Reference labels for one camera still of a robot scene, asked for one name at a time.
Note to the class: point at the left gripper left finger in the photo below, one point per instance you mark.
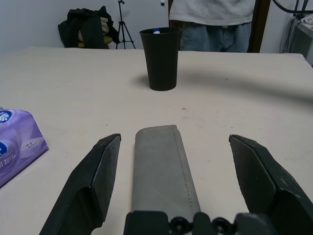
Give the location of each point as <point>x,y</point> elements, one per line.
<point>83,186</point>

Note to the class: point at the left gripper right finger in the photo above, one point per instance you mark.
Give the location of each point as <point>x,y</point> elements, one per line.
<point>269,186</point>

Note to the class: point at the grey glasses case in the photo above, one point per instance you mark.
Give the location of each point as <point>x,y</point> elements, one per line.
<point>161,166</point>

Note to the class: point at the purple tissue pack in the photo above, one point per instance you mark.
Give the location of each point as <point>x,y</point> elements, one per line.
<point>17,147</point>

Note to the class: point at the black cup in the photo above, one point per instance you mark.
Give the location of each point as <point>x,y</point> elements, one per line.
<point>161,63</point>

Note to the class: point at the wooden stool green seat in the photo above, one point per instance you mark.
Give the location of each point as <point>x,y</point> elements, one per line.
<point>107,40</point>

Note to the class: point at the blue capped white marker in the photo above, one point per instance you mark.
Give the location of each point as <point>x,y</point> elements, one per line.
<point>156,31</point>

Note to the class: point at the black tripod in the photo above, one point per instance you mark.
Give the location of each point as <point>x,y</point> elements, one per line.
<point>121,12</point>

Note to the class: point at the bystander in blue jeans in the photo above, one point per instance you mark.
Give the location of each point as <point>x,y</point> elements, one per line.
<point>210,12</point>

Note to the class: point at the brown wooden door frame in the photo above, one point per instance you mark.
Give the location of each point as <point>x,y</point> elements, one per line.
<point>259,24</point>

